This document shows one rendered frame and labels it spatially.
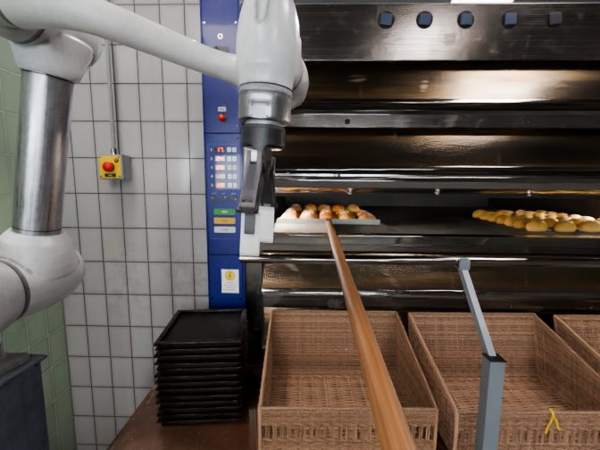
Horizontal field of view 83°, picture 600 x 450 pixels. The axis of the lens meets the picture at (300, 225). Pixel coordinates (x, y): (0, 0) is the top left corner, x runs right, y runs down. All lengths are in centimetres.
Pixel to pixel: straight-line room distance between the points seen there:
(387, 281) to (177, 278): 92
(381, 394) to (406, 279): 118
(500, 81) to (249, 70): 126
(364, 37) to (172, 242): 116
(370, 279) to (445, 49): 98
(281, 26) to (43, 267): 77
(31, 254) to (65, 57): 46
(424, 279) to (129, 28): 134
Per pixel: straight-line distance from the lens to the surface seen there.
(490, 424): 117
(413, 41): 159
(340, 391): 149
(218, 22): 157
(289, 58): 60
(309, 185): 129
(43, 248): 102
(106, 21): 77
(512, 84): 169
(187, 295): 162
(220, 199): 145
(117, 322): 179
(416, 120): 152
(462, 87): 160
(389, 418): 37
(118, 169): 156
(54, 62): 99
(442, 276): 160
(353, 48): 153
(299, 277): 149
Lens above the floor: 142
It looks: 8 degrees down
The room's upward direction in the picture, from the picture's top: straight up
